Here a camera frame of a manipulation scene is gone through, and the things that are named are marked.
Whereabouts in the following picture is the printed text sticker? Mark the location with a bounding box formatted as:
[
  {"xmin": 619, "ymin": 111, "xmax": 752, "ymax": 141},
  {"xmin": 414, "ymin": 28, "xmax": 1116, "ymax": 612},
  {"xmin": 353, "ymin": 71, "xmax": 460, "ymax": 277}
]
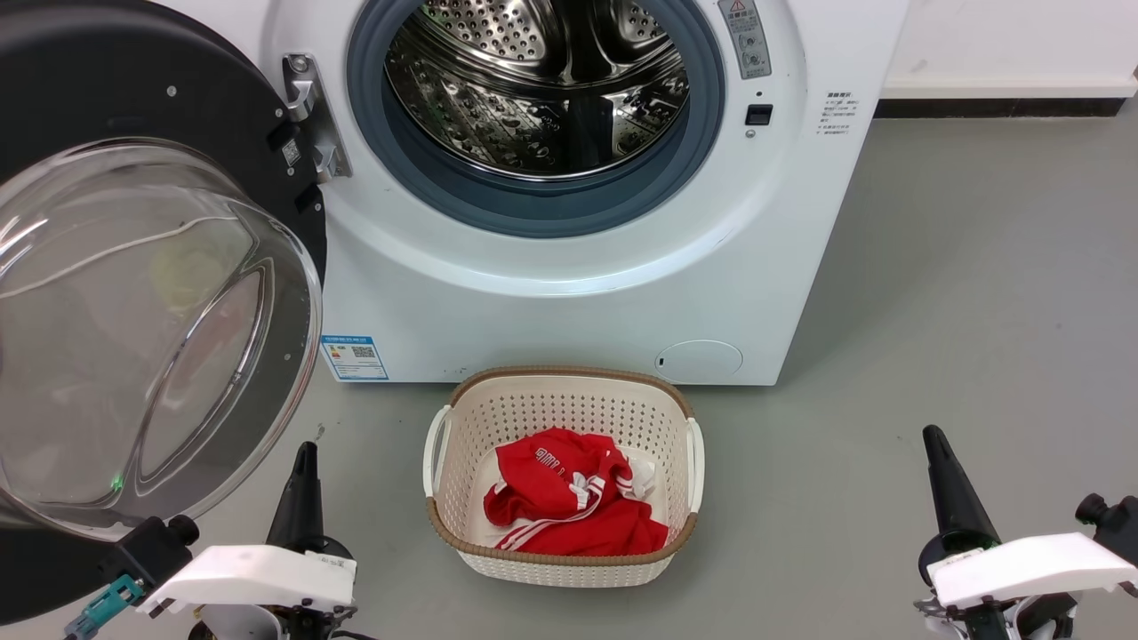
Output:
[{"xmin": 822, "ymin": 91, "xmax": 856, "ymax": 136}]

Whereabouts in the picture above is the white garment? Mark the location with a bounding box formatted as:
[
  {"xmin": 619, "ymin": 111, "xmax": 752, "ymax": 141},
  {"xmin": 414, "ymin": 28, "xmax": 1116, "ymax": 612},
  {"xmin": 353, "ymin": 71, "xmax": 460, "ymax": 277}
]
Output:
[{"xmin": 622, "ymin": 449, "xmax": 660, "ymax": 500}]

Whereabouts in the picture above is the steel perforated washer drum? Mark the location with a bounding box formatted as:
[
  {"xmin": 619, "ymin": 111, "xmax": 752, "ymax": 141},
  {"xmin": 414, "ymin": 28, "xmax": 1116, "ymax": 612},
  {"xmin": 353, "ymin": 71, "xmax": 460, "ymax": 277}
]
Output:
[{"xmin": 384, "ymin": 0, "xmax": 691, "ymax": 181}]

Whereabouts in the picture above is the red white-striped garment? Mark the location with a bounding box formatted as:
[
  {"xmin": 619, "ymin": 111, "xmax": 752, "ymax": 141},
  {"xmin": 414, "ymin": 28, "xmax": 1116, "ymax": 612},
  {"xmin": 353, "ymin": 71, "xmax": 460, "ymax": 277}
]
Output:
[{"xmin": 483, "ymin": 428, "xmax": 669, "ymax": 556}]

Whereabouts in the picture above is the black round washer door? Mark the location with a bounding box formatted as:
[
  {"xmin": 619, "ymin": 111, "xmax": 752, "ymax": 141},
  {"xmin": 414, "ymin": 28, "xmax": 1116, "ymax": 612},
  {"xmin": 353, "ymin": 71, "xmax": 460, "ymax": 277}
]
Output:
[{"xmin": 0, "ymin": 0, "xmax": 328, "ymax": 623}]

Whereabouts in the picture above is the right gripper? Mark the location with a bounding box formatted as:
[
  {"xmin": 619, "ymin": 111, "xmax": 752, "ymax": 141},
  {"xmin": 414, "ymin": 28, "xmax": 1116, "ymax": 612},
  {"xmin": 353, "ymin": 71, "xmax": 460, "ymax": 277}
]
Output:
[{"xmin": 914, "ymin": 425, "xmax": 1081, "ymax": 640}]

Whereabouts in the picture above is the white front-load washing machine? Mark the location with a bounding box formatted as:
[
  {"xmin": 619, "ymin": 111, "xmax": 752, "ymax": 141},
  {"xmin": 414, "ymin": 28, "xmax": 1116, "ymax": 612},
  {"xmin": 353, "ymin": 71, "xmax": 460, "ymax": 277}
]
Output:
[{"xmin": 258, "ymin": 0, "xmax": 910, "ymax": 386}]

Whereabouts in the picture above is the blue energy label sticker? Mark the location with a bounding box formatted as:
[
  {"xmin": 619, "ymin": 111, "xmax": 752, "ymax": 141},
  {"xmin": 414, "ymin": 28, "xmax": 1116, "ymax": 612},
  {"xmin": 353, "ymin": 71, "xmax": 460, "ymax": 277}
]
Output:
[{"xmin": 320, "ymin": 334, "xmax": 389, "ymax": 381}]

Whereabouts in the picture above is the cream perforated laundry basket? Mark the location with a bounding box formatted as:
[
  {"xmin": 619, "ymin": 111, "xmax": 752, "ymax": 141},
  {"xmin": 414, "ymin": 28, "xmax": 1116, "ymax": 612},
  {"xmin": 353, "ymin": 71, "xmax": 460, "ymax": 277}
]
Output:
[{"xmin": 423, "ymin": 365, "xmax": 706, "ymax": 588}]

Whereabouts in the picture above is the teal cable connector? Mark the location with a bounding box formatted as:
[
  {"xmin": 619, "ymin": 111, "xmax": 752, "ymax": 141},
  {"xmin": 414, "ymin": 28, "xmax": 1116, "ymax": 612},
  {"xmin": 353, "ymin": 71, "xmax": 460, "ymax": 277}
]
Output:
[{"xmin": 62, "ymin": 573, "xmax": 145, "ymax": 640}]

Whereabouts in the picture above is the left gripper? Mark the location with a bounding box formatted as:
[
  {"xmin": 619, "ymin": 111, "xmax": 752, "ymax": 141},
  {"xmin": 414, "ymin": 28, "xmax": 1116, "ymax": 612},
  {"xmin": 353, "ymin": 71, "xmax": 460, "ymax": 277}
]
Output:
[{"xmin": 187, "ymin": 442, "xmax": 358, "ymax": 640}]

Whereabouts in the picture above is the grey warning label panel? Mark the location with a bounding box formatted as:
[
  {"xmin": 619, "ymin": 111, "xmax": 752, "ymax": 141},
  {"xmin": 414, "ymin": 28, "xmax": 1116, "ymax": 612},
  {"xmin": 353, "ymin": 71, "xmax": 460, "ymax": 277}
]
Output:
[{"xmin": 718, "ymin": 0, "xmax": 773, "ymax": 81}]

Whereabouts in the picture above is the metal door hinge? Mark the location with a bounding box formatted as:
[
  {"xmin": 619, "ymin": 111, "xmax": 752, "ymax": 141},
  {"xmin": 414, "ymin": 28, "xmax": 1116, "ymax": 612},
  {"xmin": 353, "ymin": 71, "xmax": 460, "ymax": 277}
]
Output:
[{"xmin": 282, "ymin": 53, "xmax": 353, "ymax": 183}]

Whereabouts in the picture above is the round white filter cover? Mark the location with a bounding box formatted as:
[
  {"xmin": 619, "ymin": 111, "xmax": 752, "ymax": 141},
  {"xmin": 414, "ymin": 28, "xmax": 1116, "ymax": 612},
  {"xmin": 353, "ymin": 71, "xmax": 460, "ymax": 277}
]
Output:
[{"xmin": 655, "ymin": 340, "xmax": 744, "ymax": 383}]

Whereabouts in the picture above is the white floor cable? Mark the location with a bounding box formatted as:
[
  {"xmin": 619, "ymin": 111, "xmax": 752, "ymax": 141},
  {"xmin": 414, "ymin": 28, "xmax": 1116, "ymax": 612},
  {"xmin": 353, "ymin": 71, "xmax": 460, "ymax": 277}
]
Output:
[{"xmin": 0, "ymin": 216, "xmax": 241, "ymax": 299}]

